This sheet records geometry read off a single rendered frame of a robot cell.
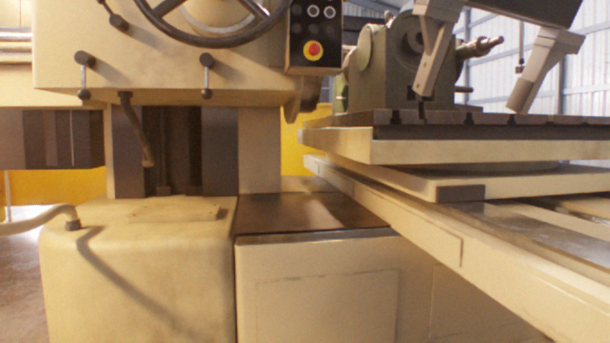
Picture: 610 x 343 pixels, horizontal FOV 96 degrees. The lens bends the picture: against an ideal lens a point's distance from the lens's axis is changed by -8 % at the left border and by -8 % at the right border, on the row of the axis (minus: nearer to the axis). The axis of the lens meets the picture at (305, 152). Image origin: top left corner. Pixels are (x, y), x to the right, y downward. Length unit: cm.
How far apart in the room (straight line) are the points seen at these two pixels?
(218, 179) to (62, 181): 254
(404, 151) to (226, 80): 54
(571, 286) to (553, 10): 41
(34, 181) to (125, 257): 302
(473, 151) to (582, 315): 51
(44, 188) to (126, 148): 240
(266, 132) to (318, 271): 78
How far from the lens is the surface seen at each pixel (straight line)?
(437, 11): 35
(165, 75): 95
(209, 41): 69
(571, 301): 63
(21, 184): 413
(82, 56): 99
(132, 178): 168
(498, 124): 108
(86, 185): 378
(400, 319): 128
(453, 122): 97
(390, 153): 83
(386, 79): 88
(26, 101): 144
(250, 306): 111
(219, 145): 156
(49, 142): 184
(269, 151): 156
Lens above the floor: 94
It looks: 4 degrees down
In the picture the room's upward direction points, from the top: straight up
